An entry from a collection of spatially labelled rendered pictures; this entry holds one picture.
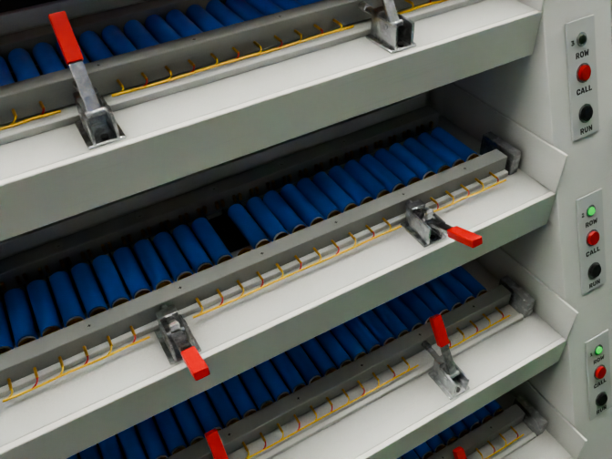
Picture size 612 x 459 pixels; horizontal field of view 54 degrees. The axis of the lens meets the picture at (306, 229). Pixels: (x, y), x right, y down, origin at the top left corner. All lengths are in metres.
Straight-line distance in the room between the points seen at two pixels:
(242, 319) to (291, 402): 0.16
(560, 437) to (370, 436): 0.32
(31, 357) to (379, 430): 0.36
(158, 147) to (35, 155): 0.09
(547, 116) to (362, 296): 0.27
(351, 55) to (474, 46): 0.12
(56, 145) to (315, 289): 0.26
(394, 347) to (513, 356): 0.14
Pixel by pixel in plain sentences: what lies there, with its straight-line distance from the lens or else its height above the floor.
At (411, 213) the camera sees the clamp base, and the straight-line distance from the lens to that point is 0.61.
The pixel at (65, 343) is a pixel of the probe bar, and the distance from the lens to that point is 0.54.
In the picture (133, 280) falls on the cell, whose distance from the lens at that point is 0.58.
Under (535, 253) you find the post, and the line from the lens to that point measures 0.77.
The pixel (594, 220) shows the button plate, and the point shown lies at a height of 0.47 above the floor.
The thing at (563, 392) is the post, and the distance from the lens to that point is 0.86.
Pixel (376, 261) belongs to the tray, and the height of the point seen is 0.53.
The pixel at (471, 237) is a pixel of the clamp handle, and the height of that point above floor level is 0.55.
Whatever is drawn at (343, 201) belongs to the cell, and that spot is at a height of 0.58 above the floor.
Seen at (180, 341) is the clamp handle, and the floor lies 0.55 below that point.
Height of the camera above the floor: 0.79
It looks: 22 degrees down
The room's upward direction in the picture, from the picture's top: 14 degrees counter-clockwise
